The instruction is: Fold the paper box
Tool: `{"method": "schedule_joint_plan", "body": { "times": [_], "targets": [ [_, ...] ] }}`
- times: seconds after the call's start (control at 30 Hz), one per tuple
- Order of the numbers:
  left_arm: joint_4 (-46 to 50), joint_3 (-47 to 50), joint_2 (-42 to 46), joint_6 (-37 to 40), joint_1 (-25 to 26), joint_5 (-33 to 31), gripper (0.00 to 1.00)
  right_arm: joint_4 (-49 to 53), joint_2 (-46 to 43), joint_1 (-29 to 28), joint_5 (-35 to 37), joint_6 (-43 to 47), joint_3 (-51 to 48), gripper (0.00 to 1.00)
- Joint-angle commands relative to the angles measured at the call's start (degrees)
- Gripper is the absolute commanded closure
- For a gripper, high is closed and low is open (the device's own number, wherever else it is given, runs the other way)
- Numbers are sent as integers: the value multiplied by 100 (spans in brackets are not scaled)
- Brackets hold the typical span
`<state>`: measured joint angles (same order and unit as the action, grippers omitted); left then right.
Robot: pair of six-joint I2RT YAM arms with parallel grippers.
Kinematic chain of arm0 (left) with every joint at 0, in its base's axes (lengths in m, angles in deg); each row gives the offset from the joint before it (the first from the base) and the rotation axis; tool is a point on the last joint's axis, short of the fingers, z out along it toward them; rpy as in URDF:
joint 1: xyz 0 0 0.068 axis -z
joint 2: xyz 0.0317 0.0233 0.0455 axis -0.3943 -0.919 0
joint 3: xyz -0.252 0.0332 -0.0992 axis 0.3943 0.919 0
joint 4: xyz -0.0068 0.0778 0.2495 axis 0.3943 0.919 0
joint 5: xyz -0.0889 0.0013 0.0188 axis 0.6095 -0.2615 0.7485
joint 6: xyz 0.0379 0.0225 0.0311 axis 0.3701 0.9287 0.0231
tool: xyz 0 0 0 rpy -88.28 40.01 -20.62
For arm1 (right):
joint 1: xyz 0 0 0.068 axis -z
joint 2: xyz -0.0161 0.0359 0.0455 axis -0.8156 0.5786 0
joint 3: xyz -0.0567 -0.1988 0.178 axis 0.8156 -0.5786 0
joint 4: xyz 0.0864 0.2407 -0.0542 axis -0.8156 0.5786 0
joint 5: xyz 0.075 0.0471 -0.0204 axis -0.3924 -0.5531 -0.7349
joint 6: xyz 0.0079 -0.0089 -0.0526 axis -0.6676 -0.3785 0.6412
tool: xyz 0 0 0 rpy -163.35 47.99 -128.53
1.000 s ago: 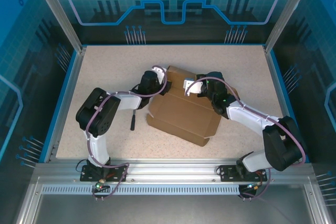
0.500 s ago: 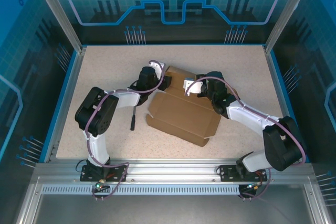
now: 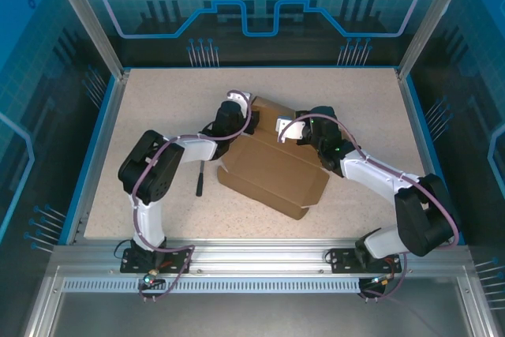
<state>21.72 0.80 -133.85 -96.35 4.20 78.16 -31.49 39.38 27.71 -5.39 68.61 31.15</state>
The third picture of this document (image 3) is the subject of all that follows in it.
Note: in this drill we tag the brown cardboard box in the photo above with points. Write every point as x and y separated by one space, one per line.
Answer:
268 171

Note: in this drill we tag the black hammer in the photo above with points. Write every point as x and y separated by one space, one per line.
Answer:
200 183

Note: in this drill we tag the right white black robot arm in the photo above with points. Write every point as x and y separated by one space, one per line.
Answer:
371 177

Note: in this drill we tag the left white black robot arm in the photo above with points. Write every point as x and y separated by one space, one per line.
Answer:
197 149

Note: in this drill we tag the right aluminium blue side rail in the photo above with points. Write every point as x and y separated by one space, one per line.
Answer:
418 116

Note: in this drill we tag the aluminium blue side rail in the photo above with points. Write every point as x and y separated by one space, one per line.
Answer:
112 116
418 116

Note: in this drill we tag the left aluminium blue side rail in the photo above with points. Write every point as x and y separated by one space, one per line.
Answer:
112 116

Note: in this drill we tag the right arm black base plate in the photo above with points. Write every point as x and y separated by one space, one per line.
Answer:
339 261

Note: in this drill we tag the aluminium front rail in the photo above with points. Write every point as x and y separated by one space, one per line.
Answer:
256 254

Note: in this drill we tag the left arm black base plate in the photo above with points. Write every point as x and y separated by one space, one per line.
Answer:
181 262

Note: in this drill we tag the right aluminium corner post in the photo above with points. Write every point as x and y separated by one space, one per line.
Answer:
430 17

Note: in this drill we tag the aluminium corner post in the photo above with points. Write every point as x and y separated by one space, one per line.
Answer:
94 29
430 17

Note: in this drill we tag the left aluminium corner post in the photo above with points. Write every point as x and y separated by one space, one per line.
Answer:
94 29

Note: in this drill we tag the aluminium bench frame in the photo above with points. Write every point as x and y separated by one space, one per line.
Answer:
256 313

